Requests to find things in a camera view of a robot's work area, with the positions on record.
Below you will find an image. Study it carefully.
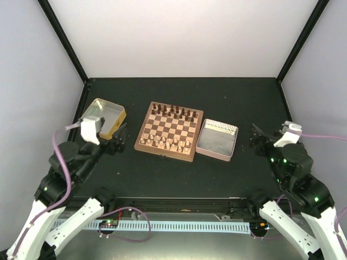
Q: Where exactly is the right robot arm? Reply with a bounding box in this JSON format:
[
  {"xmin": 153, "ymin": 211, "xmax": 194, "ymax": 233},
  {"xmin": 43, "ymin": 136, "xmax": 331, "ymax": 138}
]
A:
[{"xmin": 246, "ymin": 121, "xmax": 346, "ymax": 259}]

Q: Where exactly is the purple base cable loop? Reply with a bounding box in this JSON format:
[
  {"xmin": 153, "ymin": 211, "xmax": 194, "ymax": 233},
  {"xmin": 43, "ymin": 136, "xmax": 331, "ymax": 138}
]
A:
[{"xmin": 98, "ymin": 206, "xmax": 152, "ymax": 242}]

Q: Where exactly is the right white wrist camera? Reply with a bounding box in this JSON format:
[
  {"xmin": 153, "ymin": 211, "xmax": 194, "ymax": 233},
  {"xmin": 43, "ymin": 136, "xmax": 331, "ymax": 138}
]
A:
[{"xmin": 273, "ymin": 121, "xmax": 302, "ymax": 148}]

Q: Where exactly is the wooden chess board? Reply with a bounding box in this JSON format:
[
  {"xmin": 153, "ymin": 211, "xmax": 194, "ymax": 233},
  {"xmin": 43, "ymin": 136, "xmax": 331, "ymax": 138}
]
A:
[{"xmin": 134, "ymin": 101, "xmax": 203, "ymax": 162}]

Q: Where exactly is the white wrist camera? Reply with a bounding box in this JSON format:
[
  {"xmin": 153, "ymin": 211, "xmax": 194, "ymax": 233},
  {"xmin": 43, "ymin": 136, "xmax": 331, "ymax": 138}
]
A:
[
  {"xmin": 80, "ymin": 115, "xmax": 105, "ymax": 145},
  {"xmin": 273, "ymin": 121, "xmax": 302, "ymax": 148}
]

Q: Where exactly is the black mounting rail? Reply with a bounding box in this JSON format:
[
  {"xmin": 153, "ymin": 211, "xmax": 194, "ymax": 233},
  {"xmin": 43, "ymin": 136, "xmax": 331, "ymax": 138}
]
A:
[{"xmin": 116, "ymin": 198, "xmax": 249, "ymax": 218}]

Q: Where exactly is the pink tin with pieces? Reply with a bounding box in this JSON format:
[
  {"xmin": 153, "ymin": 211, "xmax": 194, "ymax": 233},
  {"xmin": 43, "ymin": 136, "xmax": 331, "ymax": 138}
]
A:
[{"xmin": 196, "ymin": 119, "xmax": 239, "ymax": 161}]

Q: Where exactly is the dark chess pieces row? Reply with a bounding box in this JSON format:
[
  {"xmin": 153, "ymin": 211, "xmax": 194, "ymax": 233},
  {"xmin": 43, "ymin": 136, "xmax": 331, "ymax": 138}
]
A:
[{"xmin": 148, "ymin": 102, "xmax": 200, "ymax": 124}]

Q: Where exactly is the small circuit board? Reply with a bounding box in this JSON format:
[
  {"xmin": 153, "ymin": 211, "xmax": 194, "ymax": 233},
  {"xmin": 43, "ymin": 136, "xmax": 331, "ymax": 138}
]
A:
[{"xmin": 99, "ymin": 219, "xmax": 118, "ymax": 229}]

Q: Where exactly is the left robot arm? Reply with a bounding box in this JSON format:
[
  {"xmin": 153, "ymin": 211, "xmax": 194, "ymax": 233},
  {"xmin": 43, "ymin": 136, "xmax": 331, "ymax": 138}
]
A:
[{"xmin": 1, "ymin": 125, "xmax": 126, "ymax": 259}]

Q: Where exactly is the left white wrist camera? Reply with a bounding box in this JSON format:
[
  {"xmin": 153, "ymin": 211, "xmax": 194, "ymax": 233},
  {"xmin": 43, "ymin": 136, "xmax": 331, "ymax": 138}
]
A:
[{"xmin": 80, "ymin": 115, "xmax": 105, "ymax": 145}]

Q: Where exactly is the gold metal tin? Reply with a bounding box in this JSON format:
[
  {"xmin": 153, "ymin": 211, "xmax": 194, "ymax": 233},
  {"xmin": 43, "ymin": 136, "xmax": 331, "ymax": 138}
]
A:
[{"xmin": 80, "ymin": 98, "xmax": 126, "ymax": 140}]

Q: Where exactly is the light blue cable duct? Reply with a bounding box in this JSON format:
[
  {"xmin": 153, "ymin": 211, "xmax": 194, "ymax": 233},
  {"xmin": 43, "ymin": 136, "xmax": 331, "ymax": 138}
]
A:
[{"xmin": 53, "ymin": 219, "xmax": 250, "ymax": 235}]

